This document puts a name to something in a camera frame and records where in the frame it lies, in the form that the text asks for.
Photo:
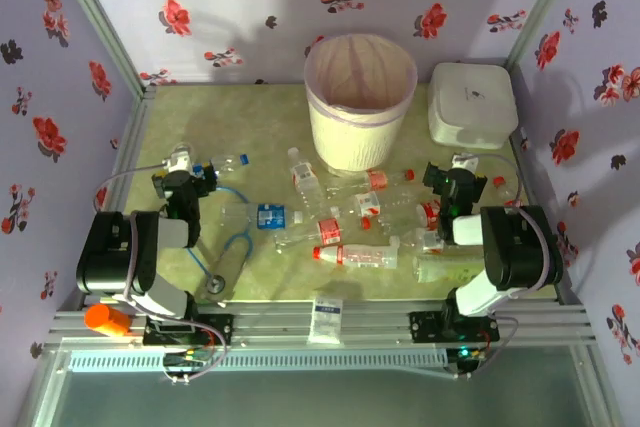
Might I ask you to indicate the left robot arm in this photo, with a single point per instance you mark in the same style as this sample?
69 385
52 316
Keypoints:
115 252

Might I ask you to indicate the aluminium side rail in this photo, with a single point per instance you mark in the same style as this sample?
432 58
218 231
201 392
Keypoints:
531 167
132 137

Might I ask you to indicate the white bin with liner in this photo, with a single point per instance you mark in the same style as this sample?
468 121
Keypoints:
350 142

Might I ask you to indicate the white paper sachet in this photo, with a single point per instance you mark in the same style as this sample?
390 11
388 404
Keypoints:
325 319

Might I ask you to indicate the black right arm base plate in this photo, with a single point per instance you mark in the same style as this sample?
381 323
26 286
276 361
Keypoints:
425 327

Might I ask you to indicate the circuit board with green light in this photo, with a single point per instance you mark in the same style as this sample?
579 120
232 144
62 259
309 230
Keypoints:
465 353

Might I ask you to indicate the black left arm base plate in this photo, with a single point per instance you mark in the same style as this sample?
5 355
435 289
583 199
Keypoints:
220 327

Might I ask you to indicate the white lidded plastic box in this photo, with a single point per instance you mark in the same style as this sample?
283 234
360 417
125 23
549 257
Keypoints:
470 102

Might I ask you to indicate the wide aluminium mounting rail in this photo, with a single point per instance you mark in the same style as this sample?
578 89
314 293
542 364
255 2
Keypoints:
380 322

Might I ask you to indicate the red-capped bottle red label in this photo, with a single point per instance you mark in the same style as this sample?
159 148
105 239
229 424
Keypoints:
429 211
360 257
377 180
329 229

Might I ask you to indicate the white-capped bottle red-white label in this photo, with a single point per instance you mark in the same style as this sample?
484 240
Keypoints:
305 177
368 203
430 243

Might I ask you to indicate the blue stethoscope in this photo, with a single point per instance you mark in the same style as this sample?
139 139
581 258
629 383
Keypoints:
216 283

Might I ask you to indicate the orange cylinder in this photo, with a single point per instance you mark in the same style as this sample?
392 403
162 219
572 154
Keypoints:
105 319

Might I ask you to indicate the roll of clear tape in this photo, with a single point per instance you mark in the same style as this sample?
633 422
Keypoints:
176 163

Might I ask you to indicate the aluminium frame post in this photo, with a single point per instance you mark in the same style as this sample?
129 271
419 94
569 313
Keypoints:
545 2
95 12

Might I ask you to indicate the clear bottle blue cap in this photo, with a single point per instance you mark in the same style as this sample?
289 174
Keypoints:
227 165

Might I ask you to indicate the red-capped clear bottle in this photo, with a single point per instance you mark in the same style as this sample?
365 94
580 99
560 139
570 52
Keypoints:
499 181

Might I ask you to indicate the small blue box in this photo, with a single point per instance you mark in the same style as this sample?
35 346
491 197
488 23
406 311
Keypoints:
270 217

